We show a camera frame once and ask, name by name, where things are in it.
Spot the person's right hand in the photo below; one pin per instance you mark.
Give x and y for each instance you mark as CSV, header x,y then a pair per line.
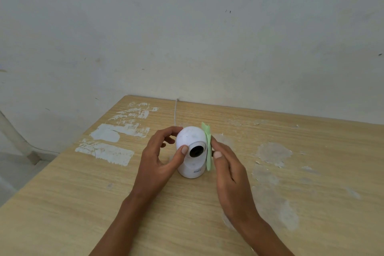
x,y
234,186

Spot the person's left hand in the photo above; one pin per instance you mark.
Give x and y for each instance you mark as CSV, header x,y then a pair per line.
x,y
153,171

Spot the person's left thumb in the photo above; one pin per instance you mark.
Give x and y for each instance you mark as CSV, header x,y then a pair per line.
x,y
177,159

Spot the person's right thumb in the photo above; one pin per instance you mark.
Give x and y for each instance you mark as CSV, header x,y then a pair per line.
x,y
216,162

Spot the person's left middle finger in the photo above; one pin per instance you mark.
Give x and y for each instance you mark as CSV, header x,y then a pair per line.
x,y
169,140

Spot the white security camera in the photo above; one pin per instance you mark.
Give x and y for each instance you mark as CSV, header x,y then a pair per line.
x,y
192,152

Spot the green cleaning cloth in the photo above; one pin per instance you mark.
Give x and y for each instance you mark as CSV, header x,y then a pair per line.
x,y
207,147

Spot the person's left forearm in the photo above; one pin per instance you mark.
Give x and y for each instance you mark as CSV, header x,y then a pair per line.
x,y
120,228

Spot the person's right forearm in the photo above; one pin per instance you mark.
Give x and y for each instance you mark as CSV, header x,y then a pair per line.
x,y
264,237

